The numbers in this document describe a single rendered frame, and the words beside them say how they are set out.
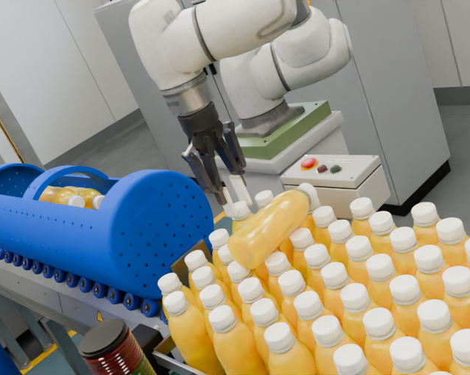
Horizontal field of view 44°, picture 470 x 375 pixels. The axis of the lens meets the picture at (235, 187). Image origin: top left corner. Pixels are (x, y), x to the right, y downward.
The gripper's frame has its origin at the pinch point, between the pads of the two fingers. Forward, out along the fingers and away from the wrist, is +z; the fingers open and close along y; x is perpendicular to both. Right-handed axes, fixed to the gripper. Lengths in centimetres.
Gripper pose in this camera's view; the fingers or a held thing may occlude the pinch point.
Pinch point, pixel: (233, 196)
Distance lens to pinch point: 118.5
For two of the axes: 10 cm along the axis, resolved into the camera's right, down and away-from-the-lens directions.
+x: 6.7, 0.5, -7.4
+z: 3.7, 8.4, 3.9
